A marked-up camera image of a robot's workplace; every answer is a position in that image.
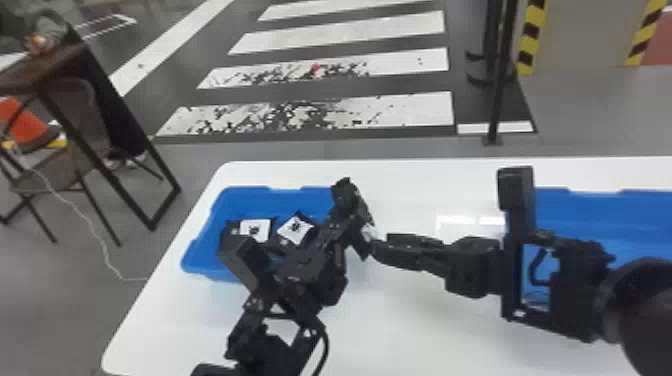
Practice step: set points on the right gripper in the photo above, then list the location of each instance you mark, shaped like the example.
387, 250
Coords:
472, 265

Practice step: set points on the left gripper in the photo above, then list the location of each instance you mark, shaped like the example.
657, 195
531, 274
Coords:
310, 268

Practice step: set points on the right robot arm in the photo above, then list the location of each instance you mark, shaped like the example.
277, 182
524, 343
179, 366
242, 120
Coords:
577, 299

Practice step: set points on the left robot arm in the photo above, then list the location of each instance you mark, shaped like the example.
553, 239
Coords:
262, 346

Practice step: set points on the black part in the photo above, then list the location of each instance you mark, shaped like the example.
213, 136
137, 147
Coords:
253, 229
295, 229

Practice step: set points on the blue tray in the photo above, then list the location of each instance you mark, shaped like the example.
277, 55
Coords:
630, 220
241, 202

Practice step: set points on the person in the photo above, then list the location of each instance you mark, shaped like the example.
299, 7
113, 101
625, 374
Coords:
123, 115

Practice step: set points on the dark side table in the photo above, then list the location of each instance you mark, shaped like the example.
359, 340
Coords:
47, 65

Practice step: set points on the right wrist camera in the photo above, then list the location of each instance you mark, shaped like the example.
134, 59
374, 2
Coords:
517, 194

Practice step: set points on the yellow black striped post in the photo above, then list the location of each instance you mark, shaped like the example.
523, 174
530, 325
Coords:
530, 36
644, 31

